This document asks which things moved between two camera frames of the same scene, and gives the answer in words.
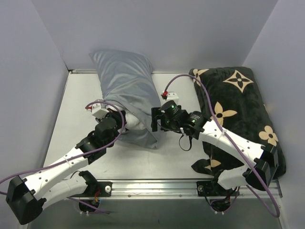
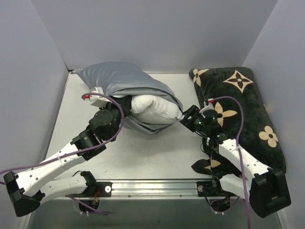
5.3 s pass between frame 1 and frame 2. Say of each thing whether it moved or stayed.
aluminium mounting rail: stayed
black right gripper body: moved
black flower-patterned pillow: stayed
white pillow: moved
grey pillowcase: moved
